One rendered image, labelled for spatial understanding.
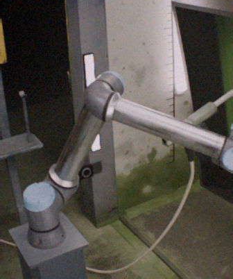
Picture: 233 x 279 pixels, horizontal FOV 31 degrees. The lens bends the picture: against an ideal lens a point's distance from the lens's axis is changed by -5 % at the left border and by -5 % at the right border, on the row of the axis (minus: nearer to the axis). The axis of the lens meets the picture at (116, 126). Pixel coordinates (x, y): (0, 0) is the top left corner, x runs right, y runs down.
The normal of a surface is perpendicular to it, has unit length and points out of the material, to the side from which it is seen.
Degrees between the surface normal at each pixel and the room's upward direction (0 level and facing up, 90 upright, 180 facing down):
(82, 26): 90
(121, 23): 90
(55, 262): 90
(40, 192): 5
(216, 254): 0
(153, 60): 90
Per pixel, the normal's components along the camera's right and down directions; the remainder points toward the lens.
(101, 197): 0.51, 0.35
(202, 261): -0.05, -0.90
